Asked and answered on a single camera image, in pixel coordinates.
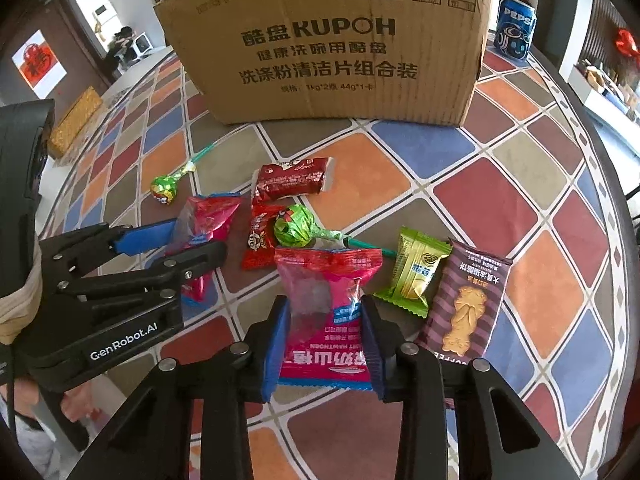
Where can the red fu poster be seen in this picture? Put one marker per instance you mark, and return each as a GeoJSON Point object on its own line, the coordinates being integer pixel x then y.
{"type": "Point", "coordinates": [38, 65]}

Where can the red bow decoration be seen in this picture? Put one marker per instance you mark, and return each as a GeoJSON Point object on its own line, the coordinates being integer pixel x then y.
{"type": "Point", "coordinates": [626, 44]}

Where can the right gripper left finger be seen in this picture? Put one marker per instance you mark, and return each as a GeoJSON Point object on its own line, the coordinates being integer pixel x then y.
{"type": "Point", "coordinates": [149, 436]}

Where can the small pink snack packet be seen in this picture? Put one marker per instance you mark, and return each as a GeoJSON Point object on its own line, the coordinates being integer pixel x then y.
{"type": "Point", "coordinates": [203, 219]}

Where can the dark red candy packet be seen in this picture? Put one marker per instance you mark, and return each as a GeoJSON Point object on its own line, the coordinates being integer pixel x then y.
{"type": "Point", "coordinates": [302, 177]}

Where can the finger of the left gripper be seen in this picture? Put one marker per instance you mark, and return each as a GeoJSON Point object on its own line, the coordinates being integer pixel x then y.
{"type": "Point", "coordinates": [90, 247]}
{"type": "Point", "coordinates": [163, 280]}

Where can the brown Costa biscuit packet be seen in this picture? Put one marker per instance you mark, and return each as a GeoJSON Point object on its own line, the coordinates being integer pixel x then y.
{"type": "Point", "coordinates": [464, 309]}

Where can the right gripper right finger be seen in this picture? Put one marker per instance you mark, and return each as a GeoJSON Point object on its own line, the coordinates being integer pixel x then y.
{"type": "Point", "coordinates": [498, 437]}

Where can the colourful checkered table mat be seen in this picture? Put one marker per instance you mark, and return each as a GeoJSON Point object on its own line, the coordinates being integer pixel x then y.
{"type": "Point", "coordinates": [522, 179]}

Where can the red candy wrapper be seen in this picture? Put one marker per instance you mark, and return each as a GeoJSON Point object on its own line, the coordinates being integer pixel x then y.
{"type": "Point", "coordinates": [261, 242]}

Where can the pink hawthorn snack packet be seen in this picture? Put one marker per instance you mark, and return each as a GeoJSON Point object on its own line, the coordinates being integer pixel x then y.
{"type": "Point", "coordinates": [324, 289]}

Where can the person left hand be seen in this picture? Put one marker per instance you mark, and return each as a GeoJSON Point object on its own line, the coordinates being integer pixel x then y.
{"type": "Point", "coordinates": [76, 403]}

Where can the light green snack packet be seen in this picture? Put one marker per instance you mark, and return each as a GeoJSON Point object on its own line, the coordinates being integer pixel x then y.
{"type": "Point", "coordinates": [417, 260]}

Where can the green lollipop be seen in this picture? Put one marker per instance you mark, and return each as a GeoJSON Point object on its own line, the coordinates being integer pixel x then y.
{"type": "Point", "coordinates": [297, 227]}
{"type": "Point", "coordinates": [164, 188]}

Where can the blue Pepsi can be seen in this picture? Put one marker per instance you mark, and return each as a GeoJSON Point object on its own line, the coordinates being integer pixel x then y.
{"type": "Point", "coordinates": [515, 28]}

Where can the brown cardboard box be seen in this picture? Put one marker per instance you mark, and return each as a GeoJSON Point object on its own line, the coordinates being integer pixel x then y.
{"type": "Point", "coordinates": [255, 60]}

